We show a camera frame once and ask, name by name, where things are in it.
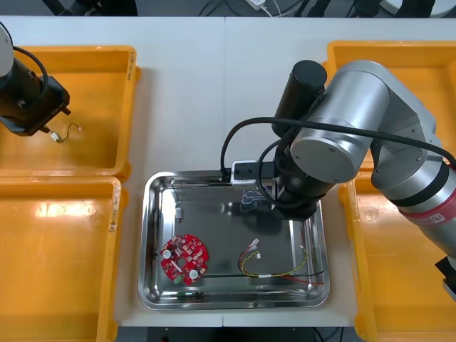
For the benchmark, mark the steel tray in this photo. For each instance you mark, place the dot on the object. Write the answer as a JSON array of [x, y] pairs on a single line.
[[221, 221]]

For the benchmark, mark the round red circuit board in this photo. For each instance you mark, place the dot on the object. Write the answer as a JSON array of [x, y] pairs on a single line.
[[185, 258]]

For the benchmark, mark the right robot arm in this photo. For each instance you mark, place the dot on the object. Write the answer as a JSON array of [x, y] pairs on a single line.
[[360, 107]]

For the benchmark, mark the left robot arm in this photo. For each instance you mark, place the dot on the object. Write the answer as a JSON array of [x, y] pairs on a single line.
[[14, 85]]

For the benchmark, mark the yellow-orange plastic bin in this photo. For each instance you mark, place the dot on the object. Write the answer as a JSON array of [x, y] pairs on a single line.
[[392, 285], [99, 107], [71, 249], [438, 57]]

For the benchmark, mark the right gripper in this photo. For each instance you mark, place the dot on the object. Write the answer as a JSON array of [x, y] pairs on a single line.
[[297, 210]]

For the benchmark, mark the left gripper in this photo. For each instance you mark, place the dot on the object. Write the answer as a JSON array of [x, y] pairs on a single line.
[[53, 98]]

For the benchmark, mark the solenoid with white label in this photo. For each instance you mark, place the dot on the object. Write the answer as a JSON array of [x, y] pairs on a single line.
[[54, 136]]

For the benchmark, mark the white round base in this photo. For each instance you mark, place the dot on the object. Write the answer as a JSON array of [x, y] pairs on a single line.
[[420, 7]]

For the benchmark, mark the white power strip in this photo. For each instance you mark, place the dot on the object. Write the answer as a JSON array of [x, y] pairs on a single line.
[[256, 3]]

